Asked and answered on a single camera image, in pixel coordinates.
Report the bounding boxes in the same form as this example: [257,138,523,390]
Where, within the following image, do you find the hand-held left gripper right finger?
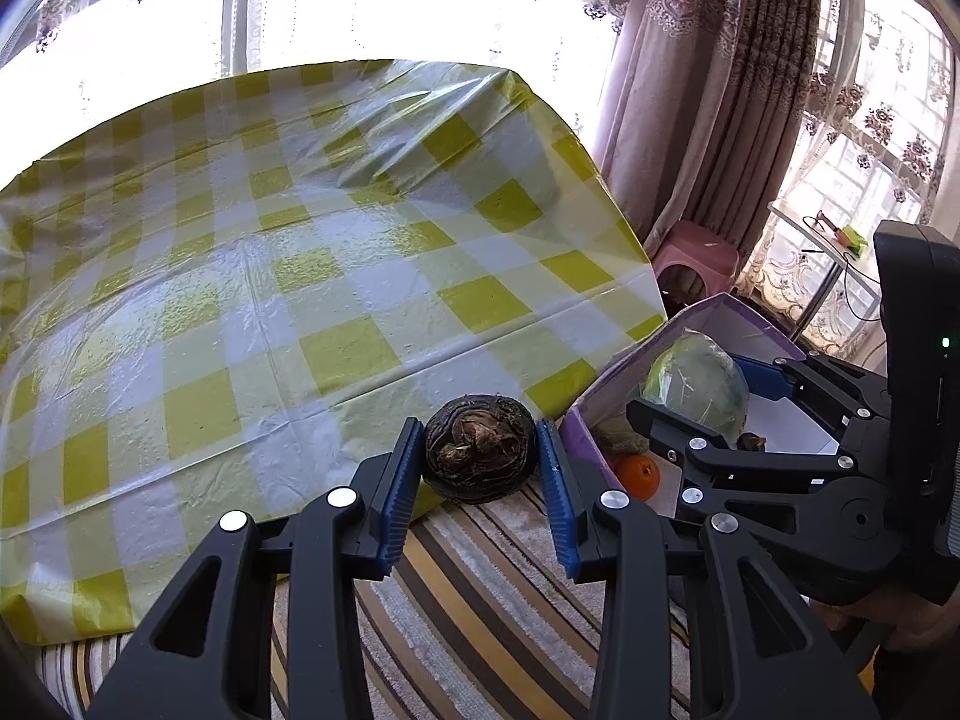
[536,420,878,720]

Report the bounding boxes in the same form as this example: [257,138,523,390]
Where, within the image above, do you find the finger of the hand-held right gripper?
[626,399,860,533]
[731,355,890,458]

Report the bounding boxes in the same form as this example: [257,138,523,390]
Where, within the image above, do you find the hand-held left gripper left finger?
[86,416,425,720]

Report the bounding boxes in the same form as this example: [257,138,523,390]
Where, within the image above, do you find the large plastic-wrapped green fruit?
[640,331,751,451]

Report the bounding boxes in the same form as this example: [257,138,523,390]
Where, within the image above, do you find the large orange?
[615,454,661,502]

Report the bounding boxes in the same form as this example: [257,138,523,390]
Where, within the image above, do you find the plastic-wrapped yellowish fruit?
[596,424,646,458]

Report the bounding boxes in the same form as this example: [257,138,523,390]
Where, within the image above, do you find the purple cardboard box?
[562,292,841,541]

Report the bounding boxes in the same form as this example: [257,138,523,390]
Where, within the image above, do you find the person's right forearm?
[870,637,960,720]

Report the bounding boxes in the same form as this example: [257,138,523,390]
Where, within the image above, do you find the person's right hand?
[821,589,960,653]

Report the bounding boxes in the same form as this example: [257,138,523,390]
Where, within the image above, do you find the pink plastic stool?
[651,220,742,308]

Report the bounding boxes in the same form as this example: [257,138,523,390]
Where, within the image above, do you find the glass side table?
[766,199,890,350]

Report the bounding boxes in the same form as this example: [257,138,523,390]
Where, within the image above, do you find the yellow checkered plastic tablecloth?
[0,60,668,646]

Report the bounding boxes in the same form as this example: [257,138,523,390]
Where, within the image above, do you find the pink patterned curtain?
[592,0,826,278]

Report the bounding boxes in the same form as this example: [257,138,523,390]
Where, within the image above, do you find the thin black cable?
[801,216,887,322]

